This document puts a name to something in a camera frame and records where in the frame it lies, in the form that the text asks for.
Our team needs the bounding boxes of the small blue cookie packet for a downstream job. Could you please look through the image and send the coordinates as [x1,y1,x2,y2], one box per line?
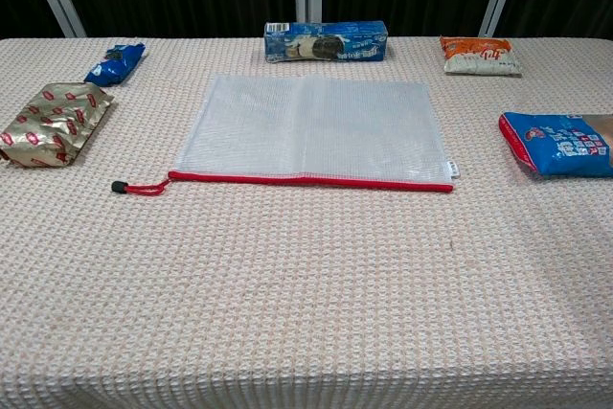
[83,42,147,88]

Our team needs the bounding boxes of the beige waffle tablecloth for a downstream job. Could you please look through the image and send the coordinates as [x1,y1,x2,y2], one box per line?
[0,36,613,409]

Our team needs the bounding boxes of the gold snack packet red print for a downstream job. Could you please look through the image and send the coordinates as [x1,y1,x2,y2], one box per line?
[0,81,115,169]

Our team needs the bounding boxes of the orange white snack packet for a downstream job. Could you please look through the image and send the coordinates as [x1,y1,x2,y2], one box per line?
[439,35,523,77]

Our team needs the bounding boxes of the blue red snack bag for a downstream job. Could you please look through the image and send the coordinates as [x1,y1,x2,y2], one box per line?
[498,111,613,178]

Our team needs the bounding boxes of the long blue cookie box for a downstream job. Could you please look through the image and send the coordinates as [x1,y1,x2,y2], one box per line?
[263,20,388,64]

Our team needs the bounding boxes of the clear zip bag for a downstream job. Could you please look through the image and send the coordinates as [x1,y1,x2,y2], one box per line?
[111,74,461,197]

